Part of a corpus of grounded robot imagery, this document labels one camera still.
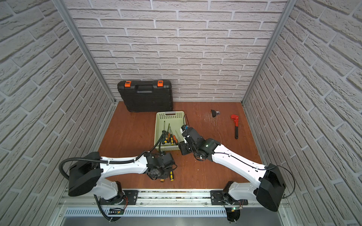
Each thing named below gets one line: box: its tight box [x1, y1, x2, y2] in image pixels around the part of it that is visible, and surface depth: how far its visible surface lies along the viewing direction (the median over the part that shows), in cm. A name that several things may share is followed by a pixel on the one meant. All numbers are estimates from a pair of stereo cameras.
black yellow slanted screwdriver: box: [169, 126, 174, 146], surface depth 96 cm
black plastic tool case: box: [117, 80, 174, 113], surface depth 97 cm
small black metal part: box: [210, 109, 221, 118], surface depth 112 cm
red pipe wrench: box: [230, 114, 239, 140], surface depth 108 cm
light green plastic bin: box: [154, 110, 186, 151], surface depth 103 cm
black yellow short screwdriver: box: [169, 126, 174, 146], surface depth 96 cm
